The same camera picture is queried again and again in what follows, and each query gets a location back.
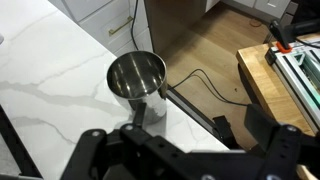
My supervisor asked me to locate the black orange clamp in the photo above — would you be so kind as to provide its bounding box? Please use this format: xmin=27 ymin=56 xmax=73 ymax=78
xmin=268 ymin=19 xmax=294 ymax=54

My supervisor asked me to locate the aluminium frame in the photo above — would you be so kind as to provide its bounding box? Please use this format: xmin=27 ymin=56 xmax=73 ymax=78
xmin=266 ymin=41 xmax=320 ymax=134

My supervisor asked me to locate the black power cable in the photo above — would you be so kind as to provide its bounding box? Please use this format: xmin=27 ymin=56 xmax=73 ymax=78
xmin=130 ymin=0 xmax=140 ymax=51

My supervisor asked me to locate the wooden board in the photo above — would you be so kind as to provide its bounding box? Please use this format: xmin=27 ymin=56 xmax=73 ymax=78
xmin=236 ymin=31 xmax=320 ymax=134

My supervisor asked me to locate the gold drawer handle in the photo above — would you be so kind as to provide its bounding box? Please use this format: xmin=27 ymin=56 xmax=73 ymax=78
xmin=108 ymin=15 xmax=134 ymax=37

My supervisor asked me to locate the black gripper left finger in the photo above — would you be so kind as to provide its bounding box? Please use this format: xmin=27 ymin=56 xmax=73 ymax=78
xmin=59 ymin=102 xmax=208 ymax=180

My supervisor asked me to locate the white low cabinet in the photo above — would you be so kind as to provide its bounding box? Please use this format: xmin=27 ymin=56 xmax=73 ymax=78
xmin=221 ymin=0 xmax=294 ymax=21

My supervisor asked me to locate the white shaker drawer front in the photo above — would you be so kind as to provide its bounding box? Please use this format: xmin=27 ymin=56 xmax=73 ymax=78
xmin=49 ymin=0 xmax=155 ymax=58

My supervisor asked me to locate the silver steel cup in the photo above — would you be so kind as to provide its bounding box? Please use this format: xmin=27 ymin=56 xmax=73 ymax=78
xmin=106 ymin=50 xmax=168 ymax=126

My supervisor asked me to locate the thin black cable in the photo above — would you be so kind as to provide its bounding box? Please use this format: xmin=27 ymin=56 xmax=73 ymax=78
xmin=168 ymin=68 xmax=249 ymax=108

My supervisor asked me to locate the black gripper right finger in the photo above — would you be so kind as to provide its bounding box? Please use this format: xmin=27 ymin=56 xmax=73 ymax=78
xmin=244 ymin=103 xmax=320 ymax=180

